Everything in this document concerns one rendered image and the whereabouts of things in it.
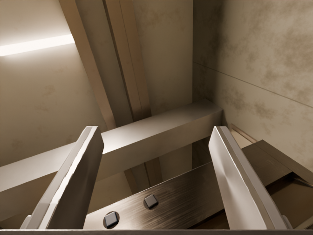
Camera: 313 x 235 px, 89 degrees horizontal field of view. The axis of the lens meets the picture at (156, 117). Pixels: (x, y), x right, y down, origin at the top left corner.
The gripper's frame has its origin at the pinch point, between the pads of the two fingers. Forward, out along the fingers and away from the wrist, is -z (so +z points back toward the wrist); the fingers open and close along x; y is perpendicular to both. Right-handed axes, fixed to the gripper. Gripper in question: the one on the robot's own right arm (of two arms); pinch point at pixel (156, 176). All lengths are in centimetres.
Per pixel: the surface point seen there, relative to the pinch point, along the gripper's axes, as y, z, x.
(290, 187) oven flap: 60, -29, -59
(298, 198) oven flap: 58, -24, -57
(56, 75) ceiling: 118, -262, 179
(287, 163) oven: 59, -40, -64
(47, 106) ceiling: 171, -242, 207
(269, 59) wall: 69, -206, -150
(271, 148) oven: 60, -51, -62
